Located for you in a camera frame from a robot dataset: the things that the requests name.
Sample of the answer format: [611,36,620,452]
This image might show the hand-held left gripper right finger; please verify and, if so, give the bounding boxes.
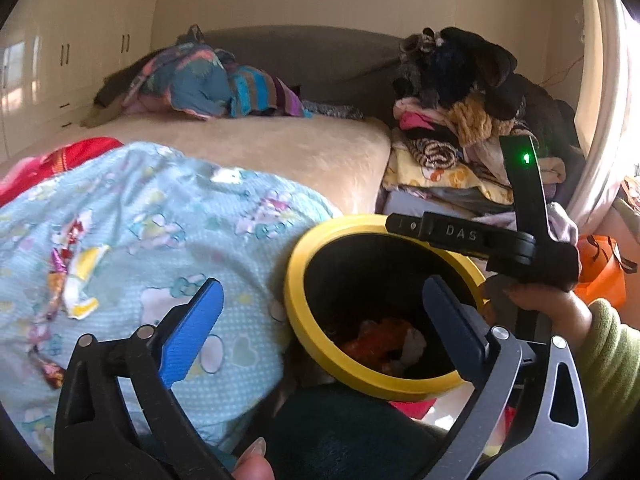
[422,275,591,480]

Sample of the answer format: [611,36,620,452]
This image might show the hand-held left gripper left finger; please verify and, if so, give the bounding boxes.
[52,277,226,480]

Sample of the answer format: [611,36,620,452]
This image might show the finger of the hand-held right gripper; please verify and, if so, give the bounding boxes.
[386,211,493,261]

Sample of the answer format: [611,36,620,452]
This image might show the white tissue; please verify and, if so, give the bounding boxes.
[397,330,428,363]

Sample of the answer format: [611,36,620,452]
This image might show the red plastic bag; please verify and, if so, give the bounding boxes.
[342,317,416,366]

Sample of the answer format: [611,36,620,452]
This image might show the black bin with yellow rim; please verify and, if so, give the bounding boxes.
[283,214,490,402]

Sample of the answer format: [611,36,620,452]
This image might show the person's right forearm green sleeve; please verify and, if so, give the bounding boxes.
[570,299,640,441]

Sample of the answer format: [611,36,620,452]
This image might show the person's right hand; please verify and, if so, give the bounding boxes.
[507,285,593,351]

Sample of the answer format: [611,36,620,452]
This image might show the person's left hand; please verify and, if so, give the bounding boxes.
[232,437,276,480]

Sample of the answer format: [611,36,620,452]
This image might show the stack of folded clothes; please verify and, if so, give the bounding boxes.
[382,95,583,246]

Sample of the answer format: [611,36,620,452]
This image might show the orange bag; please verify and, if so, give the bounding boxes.
[572,234,628,311]

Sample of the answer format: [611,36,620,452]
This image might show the light blue cartoon print blanket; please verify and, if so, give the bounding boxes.
[0,141,346,471]

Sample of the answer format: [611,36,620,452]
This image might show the yellow and white snack wrapper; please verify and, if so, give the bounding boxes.
[47,212,111,321]

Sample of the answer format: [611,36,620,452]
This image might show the purple snack wrapper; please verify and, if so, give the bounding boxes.
[30,347,68,391]

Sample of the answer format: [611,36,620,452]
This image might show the beige bed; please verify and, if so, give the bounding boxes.
[0,110,393,221]

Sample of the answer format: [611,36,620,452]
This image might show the person's dark teal pants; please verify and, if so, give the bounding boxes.
[260,385,461,480]

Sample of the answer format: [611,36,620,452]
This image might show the grey patterned cloth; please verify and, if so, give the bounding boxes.
[300,99,366,122]

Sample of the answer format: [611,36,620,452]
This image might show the black fuzzy clothing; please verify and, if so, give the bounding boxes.
[390,26,531,121]

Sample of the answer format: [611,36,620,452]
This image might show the red blanket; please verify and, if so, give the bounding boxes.
[0,136,125,206]

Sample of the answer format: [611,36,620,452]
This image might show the striped colourful cloth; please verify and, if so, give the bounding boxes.
[227,65,313,120]

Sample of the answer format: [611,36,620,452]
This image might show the blue floral quilt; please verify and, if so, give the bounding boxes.
[122,25,238,121]

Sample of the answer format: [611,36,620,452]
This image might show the dark clothing pile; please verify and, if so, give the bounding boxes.
[80,55,166,128]

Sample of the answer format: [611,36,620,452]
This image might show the cream wardrobe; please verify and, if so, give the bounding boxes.
[0,0,166,161]

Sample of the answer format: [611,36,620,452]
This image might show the white curved frame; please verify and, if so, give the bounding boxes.
[565,0,640,231]

